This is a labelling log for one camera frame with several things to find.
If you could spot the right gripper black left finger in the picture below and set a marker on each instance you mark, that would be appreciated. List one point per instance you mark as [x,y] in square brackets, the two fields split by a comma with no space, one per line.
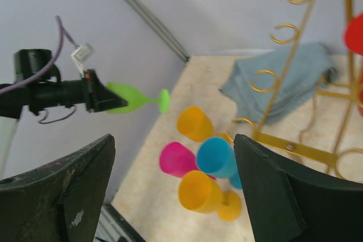
[61,200]

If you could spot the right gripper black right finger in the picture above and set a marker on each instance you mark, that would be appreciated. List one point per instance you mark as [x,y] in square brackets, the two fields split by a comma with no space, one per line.
[287,201]

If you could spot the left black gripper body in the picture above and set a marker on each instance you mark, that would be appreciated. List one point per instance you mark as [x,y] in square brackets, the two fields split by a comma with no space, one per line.
[88,88]

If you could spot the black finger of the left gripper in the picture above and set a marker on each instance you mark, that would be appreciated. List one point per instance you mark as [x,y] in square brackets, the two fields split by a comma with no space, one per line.
[103,98]

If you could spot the green plastic wine glass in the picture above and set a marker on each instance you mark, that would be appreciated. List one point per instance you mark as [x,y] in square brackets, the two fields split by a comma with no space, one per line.
[136,98]

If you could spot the blue plastic wine glass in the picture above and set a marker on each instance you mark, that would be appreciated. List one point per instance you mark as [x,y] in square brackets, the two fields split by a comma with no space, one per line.
[216,157]

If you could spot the orange plastic wine glass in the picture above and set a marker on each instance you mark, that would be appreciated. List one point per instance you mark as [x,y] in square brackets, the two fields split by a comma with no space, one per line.
[200,193]
[194,124]

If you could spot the pink plastic wine glass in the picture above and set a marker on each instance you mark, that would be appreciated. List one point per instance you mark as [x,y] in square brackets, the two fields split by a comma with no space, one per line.
[177,160]

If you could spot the red plastic wine glass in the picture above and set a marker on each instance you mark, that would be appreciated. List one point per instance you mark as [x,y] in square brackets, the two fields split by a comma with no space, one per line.
[353,41]

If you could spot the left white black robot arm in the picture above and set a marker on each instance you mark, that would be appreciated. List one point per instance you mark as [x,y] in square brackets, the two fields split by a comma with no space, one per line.
[49,91]

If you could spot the grey folded cloth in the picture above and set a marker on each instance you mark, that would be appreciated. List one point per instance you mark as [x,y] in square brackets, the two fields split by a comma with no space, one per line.
[311,61]

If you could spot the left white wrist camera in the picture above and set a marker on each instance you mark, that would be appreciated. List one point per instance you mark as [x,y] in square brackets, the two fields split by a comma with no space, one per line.
[81,53]

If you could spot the aluminium frame rail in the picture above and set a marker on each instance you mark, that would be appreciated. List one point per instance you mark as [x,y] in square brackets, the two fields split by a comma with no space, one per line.
[159,29]

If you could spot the gold wire glass rack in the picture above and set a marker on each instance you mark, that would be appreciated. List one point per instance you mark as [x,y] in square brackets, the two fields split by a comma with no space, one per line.
[331,160]

